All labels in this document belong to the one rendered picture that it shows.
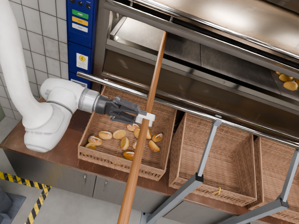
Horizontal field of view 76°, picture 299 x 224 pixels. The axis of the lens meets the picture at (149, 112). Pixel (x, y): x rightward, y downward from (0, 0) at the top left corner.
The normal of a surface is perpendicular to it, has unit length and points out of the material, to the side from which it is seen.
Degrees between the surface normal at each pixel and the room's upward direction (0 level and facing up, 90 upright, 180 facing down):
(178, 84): 70
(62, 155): 0
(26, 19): 90
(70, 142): 0
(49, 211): 0
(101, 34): 90
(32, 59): 90
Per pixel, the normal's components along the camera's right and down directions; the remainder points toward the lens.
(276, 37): -0.06, 0.44
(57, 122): 0.92, 0.03
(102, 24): -0.16, 0.70
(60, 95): 0.28, -0.42
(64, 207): 0.27, -0.65
